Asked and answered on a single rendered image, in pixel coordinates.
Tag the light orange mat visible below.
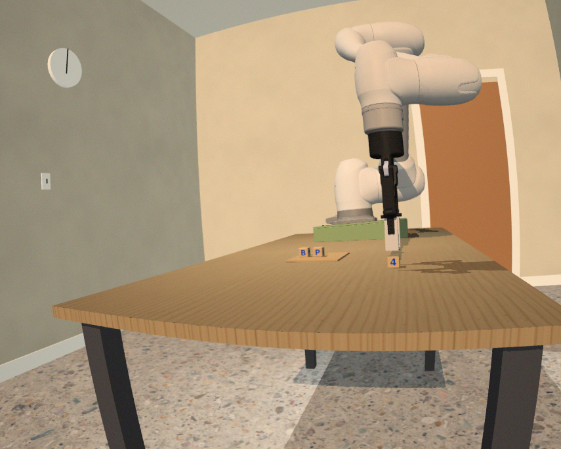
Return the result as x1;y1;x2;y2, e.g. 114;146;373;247
285;252;350;262

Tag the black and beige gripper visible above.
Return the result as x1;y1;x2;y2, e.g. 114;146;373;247
368;131;404;251

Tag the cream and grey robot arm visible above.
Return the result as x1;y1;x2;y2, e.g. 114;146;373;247
325;22;482;225

